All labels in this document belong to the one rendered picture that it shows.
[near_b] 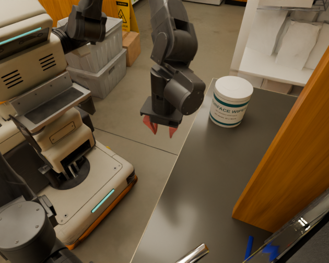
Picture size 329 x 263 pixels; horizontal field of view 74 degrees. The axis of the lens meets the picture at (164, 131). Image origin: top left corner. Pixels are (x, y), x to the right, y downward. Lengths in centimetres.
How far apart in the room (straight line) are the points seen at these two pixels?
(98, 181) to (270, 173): 121
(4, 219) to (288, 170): 44
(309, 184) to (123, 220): 136
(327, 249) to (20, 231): 46
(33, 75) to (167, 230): 65
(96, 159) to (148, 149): 53
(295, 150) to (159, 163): 153
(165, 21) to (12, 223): 38
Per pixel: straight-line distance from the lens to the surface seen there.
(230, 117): 82
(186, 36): 45
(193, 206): 67
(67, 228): 144
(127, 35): 314
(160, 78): 45
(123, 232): 164
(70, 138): 106
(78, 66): 242
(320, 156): 42
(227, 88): 79
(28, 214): 32
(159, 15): 46
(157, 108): 50
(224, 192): 70
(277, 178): 48
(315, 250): 51
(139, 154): 192
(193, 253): 35
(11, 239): 32
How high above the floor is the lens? 155
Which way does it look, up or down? 48 degrees down
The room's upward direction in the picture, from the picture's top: straight up
